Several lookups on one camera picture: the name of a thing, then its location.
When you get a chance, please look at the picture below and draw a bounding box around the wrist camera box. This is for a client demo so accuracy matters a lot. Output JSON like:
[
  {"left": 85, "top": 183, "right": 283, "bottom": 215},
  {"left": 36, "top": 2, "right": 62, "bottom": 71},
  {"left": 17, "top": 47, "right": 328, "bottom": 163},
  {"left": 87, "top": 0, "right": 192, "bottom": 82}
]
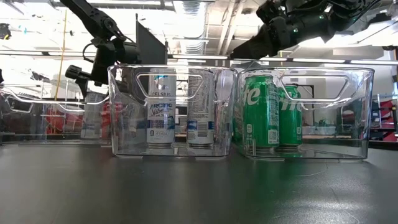
[
  {"left": 256, "top": 0, "right": 292, "bottom": 20},
  {"left": 119, "top": 42, "right": 141, "bottom": 65}
]

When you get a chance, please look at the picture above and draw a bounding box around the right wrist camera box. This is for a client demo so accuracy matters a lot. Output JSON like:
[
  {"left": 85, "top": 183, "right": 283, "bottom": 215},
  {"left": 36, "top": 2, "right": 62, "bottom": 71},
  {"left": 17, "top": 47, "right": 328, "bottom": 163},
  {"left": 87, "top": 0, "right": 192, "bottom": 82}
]
[{"left": 256, "top": 0, "right": 292, "bottom": 20}]

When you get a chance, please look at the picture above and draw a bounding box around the red Coca-Cola can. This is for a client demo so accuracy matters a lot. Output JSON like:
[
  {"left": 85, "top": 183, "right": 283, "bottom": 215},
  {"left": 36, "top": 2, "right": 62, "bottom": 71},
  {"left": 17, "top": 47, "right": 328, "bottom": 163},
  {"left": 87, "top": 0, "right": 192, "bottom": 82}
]
[{"left": 101, "top": 101, "right": 113, "bottom": 140}]

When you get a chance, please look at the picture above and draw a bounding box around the black ceiling fixture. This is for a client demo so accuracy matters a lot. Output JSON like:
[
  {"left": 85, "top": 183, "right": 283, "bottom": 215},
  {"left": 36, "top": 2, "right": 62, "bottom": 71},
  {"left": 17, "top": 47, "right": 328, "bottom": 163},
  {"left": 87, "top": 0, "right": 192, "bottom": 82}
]
[{"left": 0, "top": 23, "right": 12, "bottom": 40}]

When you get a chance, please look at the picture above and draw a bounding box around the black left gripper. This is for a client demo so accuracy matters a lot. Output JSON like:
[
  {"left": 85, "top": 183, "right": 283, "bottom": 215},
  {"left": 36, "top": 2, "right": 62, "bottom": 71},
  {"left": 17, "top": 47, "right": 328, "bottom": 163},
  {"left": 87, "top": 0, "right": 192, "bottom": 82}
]
[{"left": 64, "top": 39, "right": 121, "bottom": 98}]

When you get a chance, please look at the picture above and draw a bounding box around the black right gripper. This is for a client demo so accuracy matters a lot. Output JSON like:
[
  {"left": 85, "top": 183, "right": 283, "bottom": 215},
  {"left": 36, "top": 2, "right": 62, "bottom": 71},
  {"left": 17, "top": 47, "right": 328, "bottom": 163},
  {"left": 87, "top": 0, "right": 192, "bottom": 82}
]
[{"left": 229, "top": 12, "right": 336, "bottom": 60}]

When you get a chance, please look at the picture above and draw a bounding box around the black partition panel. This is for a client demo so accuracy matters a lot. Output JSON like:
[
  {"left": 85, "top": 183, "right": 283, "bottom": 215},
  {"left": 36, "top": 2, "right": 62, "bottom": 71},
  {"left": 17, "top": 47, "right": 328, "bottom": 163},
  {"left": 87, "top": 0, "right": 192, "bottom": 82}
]
[{"left": 120, "top": 14, "right": 169, "bottom": 103}]

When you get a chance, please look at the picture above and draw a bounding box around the red bin rack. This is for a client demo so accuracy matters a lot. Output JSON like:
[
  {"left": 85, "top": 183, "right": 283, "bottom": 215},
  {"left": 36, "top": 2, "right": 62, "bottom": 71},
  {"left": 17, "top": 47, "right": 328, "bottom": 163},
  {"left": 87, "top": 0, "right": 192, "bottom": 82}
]
[{"left": 369, "top": 98, "right": 398, "bottom": 142}]

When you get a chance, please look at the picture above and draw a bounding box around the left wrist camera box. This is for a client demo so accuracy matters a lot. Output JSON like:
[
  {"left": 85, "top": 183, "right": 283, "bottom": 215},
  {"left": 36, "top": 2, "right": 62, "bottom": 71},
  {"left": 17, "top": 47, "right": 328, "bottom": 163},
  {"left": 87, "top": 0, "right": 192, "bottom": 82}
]
[{"left": 119, "top": 42, "right": 141, "bottom": 65}]

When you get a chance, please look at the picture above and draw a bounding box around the ribbed silver ceiling duct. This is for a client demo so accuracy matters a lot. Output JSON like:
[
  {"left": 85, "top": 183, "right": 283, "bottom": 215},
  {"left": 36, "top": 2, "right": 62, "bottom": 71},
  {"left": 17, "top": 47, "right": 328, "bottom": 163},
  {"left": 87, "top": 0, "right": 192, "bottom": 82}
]
[{"left": 174, "top": 0, "right": 208, "bottom": 56}]

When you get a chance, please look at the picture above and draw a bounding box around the red bin cart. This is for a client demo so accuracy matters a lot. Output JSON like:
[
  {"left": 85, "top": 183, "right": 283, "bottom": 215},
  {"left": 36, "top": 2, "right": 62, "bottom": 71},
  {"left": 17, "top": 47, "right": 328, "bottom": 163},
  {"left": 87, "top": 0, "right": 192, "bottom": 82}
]
[{"left": 45, "top": 108, "right": 81, "bottom": 138}]

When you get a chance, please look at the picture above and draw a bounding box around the white Celsius can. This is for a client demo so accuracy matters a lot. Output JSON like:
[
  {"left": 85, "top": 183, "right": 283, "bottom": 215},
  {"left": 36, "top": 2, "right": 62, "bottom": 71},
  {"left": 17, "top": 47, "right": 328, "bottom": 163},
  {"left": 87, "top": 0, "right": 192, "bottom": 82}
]
[
  {"left": 80, "top": 92, "right": 105, "bottom": 140},
  {"left": 186, "top": 68, "right": 216, "bottom": 147},
  {"left": 146, "top": 68, "right": 177, "bottom": 147}
]

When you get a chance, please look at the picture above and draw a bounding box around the clear plastic bin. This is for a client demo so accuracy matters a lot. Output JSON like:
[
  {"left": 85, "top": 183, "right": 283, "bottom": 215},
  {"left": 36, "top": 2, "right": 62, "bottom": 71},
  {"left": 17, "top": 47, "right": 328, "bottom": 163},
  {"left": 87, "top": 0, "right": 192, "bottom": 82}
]
[
  {"left": 237, "top": 67, "right": 376, "bottom": 162},
  {"left": 107, "top": 64, "right": 239, "bottom": 158},
  {"left": 0, "top": 86, "right": 112, "bottom": 146}
]

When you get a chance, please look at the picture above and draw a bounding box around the green Sprite can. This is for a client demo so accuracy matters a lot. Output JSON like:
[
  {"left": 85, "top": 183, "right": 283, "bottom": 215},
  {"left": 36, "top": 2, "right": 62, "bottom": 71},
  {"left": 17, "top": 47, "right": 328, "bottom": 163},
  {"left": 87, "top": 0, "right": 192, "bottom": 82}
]
[
  {"left": 242, "top": 74, "right": 280, "bottom": 151},
  {"left": 277, "top": 84, "right": 304, "bottom": 147}
]

